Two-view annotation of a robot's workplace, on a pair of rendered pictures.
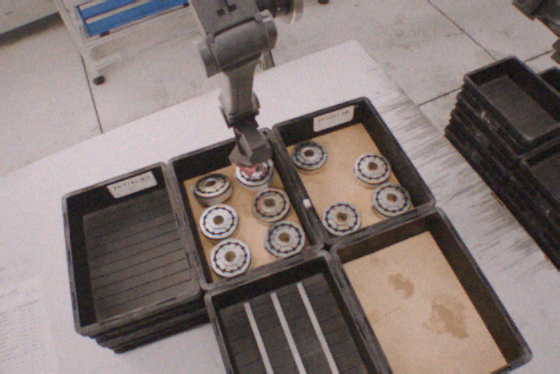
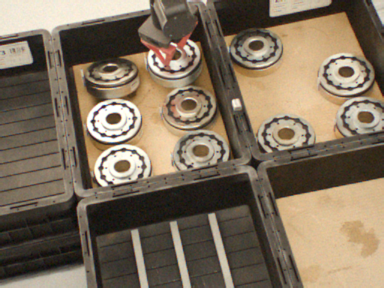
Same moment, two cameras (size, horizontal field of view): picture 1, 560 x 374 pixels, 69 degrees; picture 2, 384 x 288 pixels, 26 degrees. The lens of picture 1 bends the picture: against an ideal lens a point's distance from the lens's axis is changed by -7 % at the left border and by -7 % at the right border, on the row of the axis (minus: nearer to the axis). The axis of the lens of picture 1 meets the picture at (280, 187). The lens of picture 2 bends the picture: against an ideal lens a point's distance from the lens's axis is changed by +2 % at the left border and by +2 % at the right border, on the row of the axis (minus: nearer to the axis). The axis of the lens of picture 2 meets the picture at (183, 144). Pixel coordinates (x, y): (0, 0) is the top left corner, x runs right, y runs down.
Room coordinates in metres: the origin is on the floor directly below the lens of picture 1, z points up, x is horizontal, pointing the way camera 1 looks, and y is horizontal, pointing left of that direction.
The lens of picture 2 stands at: (-0.35, -0.09, 2.04)
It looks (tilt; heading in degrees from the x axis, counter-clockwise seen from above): 54 degrees down; 9
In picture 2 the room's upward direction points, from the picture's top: 7 degrees counter-clockwise
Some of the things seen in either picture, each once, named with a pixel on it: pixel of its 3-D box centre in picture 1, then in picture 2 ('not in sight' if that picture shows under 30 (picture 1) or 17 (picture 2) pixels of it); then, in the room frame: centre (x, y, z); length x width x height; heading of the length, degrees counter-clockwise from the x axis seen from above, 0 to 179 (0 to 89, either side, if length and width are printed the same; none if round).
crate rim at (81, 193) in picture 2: (239, 202); (145, 94); (0.57, 0.10, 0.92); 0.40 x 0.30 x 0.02; 14
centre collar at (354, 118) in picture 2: (391, 198); (365, 118); (0.56, -0.29, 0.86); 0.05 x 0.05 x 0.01
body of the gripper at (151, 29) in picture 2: (247, 142); (166, 12); (0.69, 0.07, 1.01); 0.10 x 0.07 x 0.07; 149
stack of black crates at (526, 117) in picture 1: (502, 130); not in sight; (1.12, -1.01, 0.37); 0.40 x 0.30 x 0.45; 19
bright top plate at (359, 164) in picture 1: (372, 167); (346, 73); (0.67, -0.26, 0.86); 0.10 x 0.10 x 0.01
